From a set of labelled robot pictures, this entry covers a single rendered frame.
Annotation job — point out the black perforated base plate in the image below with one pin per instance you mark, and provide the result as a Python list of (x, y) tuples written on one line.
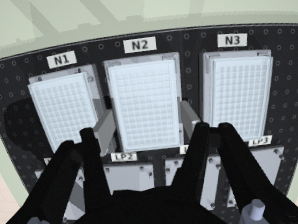
[(26, 142)]

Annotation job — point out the white name plate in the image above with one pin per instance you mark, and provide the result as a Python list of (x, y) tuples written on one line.
[(62, 59), (266, 140), (183, 149), (121, 156), (47, 160), (229, 40), (142, 44)]

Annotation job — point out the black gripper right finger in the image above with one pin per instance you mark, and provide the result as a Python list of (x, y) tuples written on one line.
[(258, 201)]

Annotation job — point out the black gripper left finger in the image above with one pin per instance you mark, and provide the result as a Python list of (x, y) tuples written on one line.
[(48, 200)]

